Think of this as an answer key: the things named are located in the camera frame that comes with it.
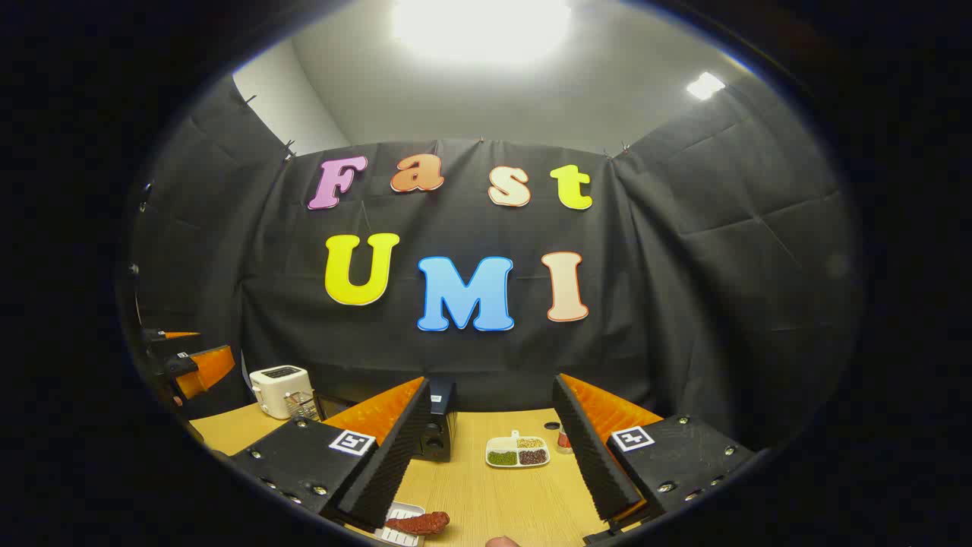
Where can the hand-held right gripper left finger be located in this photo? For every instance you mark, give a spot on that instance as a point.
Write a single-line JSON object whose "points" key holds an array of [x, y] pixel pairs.
{"points": [[395, 456]]}

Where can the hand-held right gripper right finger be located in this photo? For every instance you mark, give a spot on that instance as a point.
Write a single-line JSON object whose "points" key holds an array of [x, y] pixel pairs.
{"points": [[592, 448]]}

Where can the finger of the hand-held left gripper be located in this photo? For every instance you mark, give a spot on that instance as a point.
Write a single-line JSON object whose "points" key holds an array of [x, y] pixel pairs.
{"points": [[181, 334], [209, 368]]}

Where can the black electric oven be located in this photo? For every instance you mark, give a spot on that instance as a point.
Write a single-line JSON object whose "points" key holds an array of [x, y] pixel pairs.
{"points": [[439, 425]]}

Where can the red-brown meat piece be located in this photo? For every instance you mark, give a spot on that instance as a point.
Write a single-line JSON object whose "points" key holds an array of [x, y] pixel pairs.
{"points": [[418, 523]]}

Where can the clear bottle with red label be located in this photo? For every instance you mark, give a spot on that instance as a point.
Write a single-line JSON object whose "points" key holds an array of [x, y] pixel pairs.
{"points": [[563, 441]]}

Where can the white toaster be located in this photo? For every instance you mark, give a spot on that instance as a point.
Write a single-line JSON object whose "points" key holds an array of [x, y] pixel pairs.
{"points": [[275, 391]]}

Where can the white divided bean dish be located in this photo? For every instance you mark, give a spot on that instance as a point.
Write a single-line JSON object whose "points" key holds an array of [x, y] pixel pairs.
{"points": [[516, 452]]}

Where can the white rectangular plate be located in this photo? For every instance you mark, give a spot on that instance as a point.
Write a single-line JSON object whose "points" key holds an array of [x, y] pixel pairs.
{"points": [[402, 535]]}

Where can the small ceiling light panel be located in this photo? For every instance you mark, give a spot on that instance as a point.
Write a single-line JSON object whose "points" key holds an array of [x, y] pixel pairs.
{"points": [[705, 86]]}

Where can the large ceiling light panel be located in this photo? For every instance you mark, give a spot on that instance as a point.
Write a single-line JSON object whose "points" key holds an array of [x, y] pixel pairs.
{"points": [[482, 26]]}

